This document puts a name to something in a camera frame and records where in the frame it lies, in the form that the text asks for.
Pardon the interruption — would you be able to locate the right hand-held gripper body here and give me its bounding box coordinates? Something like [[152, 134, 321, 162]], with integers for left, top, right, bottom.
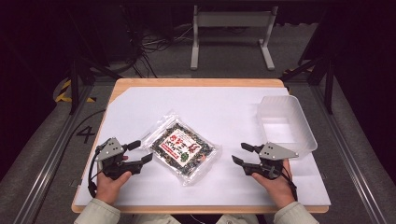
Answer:
[[244, 141, 300, 180]]

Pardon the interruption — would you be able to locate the aluminium rail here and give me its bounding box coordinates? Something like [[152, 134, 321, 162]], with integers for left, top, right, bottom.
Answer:
[[310, 84, 389, 224], [12, 85, 95, 224]]

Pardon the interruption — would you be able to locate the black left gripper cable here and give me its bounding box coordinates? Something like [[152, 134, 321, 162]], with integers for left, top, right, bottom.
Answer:
[[87, 148, 105, 199]]

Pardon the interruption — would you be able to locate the yellow black striped tape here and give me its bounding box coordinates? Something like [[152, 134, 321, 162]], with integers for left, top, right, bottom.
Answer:
[[54, 78, 97, 104]]

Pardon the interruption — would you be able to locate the translucent white plastic container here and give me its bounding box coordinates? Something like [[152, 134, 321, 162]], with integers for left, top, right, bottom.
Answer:
[[255, 94, 318, 159]]

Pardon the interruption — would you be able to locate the black metal stand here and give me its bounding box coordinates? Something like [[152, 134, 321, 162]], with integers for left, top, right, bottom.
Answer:
[[68, 46, 123, 116], [279, 54, 336, 116]]

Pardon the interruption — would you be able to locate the bundle of black floor cables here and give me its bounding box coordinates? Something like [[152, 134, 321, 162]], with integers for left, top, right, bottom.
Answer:
[[122, 12, 195, 78]]

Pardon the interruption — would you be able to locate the person's left hand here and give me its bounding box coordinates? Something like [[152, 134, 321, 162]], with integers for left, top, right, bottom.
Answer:
[[94, 170, 134, 206]]

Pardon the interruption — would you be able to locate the thin black floor cable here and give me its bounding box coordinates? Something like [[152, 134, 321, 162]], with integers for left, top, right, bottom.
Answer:
[[66, 108, 107, 147]]

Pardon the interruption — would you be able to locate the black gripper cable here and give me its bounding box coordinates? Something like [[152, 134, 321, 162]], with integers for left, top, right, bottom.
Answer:
[[87, 148, 105, 199], [280, 167, 299, 202]]

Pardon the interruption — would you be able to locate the person's right hand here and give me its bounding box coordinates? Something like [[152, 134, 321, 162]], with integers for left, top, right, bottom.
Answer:
[[250, 160, 297, 210]]

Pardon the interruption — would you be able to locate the clear plastic seaweed packet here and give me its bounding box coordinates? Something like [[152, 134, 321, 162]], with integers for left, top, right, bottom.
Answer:
[[141, 109, 223, 188]]

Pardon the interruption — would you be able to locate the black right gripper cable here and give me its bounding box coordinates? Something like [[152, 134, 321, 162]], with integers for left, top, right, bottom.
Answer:
[[280, 167, 299, 202]]

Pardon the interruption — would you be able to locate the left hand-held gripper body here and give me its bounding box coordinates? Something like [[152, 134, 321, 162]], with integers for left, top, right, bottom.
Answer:
[[94, 137, 144, 181]]

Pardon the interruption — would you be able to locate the white metal stand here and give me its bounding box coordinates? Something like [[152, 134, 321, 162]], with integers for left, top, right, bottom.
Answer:
[[190, 5, 279, 71]]

